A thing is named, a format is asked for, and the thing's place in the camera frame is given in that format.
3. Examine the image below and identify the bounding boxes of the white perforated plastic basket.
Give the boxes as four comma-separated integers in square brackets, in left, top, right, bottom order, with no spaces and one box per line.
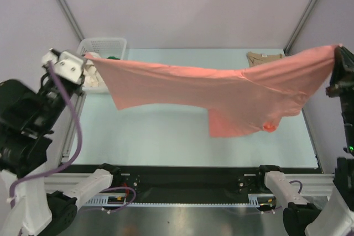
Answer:
[77,37,128,93]

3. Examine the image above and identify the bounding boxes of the cream t shirt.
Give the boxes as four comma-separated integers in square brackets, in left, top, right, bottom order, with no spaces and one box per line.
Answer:
[84,59,106,88]

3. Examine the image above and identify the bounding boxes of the right aluminium corner post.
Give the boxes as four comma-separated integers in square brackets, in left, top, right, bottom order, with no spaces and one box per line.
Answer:
[283,0,319,55]

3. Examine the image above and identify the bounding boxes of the aluminium frame rail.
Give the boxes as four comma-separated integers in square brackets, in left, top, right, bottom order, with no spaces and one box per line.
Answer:
[45,173,334,196]

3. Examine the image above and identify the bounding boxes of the green t shirt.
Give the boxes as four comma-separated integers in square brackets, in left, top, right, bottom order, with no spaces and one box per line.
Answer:
[107,56,120,60]

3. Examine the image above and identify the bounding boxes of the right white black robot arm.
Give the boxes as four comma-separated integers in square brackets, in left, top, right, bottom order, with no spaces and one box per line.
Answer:
[255,46,353,235]

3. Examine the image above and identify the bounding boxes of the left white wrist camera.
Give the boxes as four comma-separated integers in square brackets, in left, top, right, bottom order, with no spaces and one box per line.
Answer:
[41,49,87,85]

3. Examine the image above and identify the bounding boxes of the pink t shirt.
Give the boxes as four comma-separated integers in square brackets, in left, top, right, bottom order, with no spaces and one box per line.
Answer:
[92,45,337,138]

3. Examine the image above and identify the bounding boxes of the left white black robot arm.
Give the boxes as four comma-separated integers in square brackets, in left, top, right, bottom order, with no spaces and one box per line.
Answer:
[1,74,122,235]

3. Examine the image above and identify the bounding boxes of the aluminium corner post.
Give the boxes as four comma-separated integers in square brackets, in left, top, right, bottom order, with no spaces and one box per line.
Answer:
[283,0,319,55]
[56,0,85,42]

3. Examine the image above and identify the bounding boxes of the white slotted cable duct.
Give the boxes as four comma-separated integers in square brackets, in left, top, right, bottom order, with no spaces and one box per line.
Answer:
[84,195,109,207]

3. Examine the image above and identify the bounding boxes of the folded beige t shirt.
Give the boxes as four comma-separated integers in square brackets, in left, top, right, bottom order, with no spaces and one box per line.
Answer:
[246,52,285,67]

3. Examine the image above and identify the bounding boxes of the left aluminium corner post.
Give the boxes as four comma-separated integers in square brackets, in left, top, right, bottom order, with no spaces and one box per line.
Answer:
[56,0,85,42]

